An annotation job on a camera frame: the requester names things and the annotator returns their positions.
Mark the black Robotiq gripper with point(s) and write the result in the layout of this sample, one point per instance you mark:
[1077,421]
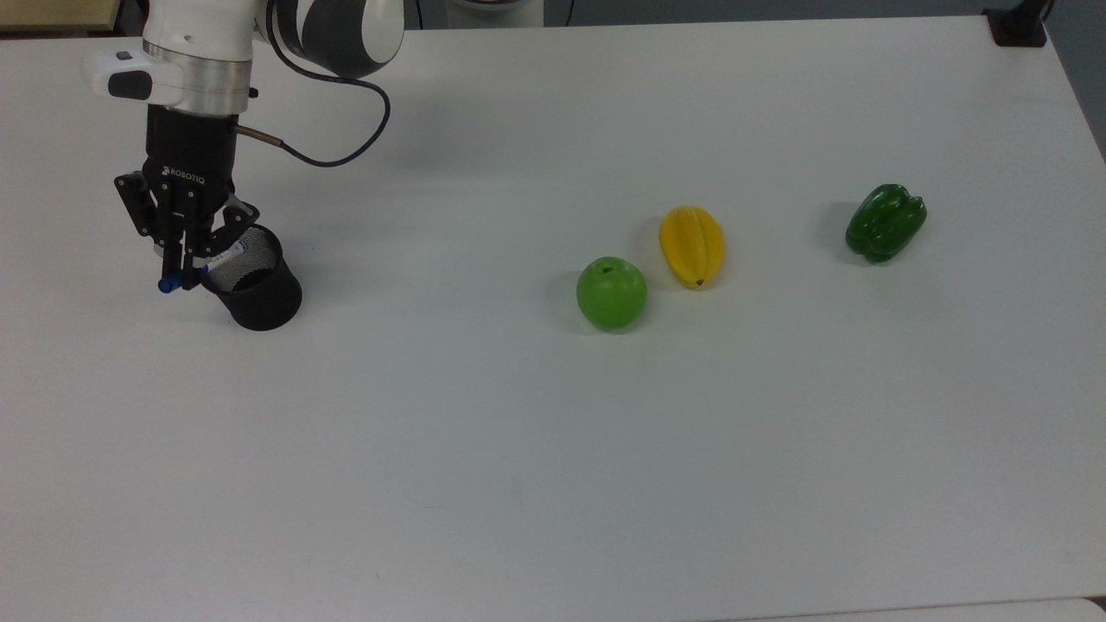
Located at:
[190,160]

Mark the black table clamp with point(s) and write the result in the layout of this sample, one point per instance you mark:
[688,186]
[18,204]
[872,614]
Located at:
[1018,28]

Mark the green apple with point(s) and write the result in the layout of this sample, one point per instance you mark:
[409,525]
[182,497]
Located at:
[612,294]

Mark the yellow starfruit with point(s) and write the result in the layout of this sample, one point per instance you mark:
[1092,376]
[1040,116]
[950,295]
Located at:
[691,244]

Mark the white marker with blue cap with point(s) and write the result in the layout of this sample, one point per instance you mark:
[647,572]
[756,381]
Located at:
[169,282]

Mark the light wooden side table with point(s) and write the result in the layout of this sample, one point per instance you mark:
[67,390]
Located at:
[52,13]

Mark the black mesh pen cup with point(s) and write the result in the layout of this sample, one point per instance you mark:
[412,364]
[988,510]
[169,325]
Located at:
[270,304]

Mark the green bell pepper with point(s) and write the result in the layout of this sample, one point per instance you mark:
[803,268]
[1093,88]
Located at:
[885,223]

